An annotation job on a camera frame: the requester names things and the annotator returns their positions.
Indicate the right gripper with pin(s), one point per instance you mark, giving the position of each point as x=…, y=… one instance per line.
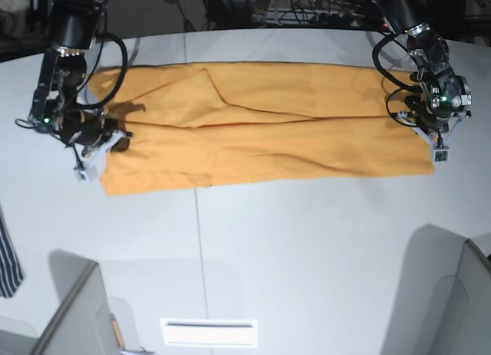
x=91, y=136

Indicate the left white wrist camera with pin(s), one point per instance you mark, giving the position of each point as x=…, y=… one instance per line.
x=440, y=155

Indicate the navy white striped shirt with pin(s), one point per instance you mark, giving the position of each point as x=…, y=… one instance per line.
x=11, y=271

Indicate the black power strip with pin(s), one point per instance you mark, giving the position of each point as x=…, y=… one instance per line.
x=310, y=18

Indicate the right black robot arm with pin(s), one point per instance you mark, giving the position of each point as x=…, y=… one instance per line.
x=73, y=27

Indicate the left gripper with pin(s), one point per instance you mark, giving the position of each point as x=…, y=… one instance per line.
x=436, y=131

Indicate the left grey bin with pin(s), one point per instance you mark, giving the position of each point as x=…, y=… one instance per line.
x=87, y=321

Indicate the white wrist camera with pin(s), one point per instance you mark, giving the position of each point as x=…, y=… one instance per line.
x=440, y=155
x=90, y=170

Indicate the grey bin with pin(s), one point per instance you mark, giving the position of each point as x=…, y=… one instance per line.
x=442, y=305
x=87, y=321

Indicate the white paper label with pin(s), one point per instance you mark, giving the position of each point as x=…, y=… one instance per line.
x=210, y=333

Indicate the right grey bin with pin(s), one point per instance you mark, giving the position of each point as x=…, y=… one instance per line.
x=442, y=305

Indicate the orange T-shirt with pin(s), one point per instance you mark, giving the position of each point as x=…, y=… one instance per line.
x=214, y=124

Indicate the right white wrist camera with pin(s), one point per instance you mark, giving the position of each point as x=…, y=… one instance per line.
x=90, y=170

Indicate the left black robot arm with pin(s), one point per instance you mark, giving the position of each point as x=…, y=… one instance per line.
x=438, y=94

